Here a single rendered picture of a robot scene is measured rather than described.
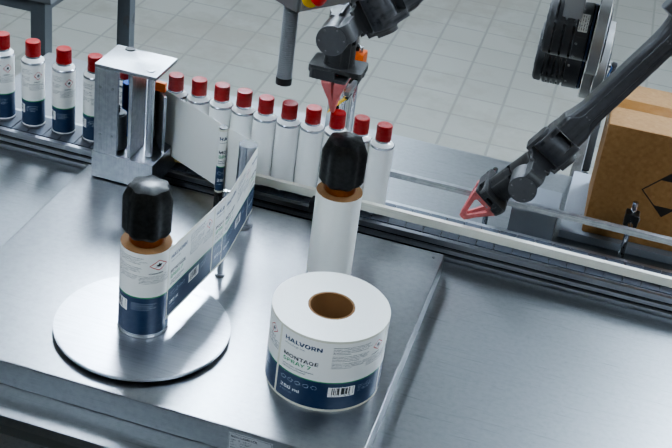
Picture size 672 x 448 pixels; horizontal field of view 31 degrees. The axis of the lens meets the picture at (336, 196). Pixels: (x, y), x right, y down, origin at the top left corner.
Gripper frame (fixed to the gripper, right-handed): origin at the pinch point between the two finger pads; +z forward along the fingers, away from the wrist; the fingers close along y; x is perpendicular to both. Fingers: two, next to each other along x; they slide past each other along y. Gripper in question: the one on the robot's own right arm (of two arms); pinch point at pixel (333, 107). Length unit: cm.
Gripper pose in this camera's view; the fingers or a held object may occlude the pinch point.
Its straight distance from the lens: 229.4
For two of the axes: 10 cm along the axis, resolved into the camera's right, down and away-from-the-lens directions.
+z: -1.2, 8.6, 4.9
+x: 2.5, -4.5, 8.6
